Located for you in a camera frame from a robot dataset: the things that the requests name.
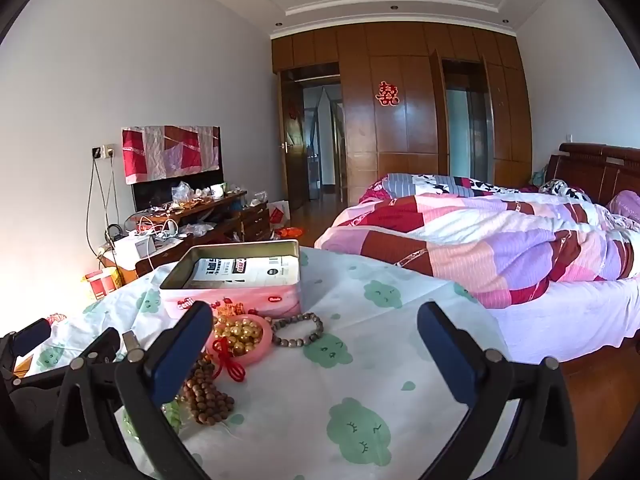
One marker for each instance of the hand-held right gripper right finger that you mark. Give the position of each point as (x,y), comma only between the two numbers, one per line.
(450,355)

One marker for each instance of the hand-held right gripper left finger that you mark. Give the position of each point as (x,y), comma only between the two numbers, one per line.
(181,355)

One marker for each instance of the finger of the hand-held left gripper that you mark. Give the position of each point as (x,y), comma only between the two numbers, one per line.
(106,345)
(31,336)

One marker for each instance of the red knot tassel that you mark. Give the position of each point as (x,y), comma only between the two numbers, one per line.
(231,366)

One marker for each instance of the pink metal tin box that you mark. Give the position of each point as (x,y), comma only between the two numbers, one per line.
(230,297)

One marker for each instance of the pink heart-shaped dish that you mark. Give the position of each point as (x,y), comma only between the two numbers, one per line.
(260,350)

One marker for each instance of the red yellow paper bag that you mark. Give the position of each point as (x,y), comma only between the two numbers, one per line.
(102,285)

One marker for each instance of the cloud print tablecloth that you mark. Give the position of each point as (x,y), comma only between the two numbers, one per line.
(360,320)

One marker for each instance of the white cardboard box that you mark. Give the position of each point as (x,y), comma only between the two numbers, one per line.
(135,247)

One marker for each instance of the printed paper leaflet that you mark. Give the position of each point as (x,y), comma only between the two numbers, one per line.
(250,270)

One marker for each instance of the pink patchwork quilt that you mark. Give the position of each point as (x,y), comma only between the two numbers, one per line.
(475,245)

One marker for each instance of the wooden bed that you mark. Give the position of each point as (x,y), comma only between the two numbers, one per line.
(575,310)

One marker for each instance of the wooden television cabinet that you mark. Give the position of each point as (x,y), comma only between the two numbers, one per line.
(250,220)

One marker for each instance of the black television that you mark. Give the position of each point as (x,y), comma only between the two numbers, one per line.
(155,192)

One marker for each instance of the clear plastic bag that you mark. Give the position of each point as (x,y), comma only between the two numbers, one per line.
(181,192)

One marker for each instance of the orange plastic bag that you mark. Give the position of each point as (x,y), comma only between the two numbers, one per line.
(290,232)

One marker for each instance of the white mug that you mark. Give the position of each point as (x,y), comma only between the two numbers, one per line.
(216,190)

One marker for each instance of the white shopping bag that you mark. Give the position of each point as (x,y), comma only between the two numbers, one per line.
(278,214)

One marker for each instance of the teal cloth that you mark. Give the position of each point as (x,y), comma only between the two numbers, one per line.
(539,176)

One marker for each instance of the red patchwork television cover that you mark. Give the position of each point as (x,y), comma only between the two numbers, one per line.
(165,152)

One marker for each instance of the wooden door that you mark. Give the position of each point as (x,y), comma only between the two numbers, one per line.
(292,160)

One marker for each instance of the purple pillow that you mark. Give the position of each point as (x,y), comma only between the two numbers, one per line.
(625,207)

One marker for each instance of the wall socket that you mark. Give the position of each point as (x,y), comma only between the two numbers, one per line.
(102,151)

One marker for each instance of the wooden wardrobe wall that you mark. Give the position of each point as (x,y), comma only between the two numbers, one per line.
(400,160)

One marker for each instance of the red paper-cut wall decoration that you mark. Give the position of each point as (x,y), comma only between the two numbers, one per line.
(388,93)

